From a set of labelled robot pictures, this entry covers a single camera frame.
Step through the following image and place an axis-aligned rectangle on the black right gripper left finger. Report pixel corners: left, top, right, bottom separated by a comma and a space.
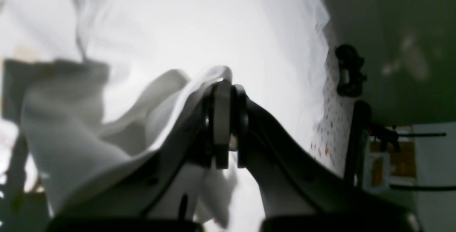
47, 80, 232, 232

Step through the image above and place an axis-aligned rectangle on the terrazzo pattern tablecloth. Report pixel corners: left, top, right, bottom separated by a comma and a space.
309, 48, 354, 178

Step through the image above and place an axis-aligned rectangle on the white T-shirt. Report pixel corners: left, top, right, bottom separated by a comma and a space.
1, 0, 330, 232

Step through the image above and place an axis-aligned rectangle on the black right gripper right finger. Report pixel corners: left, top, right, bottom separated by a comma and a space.
232, 85, 423, 232

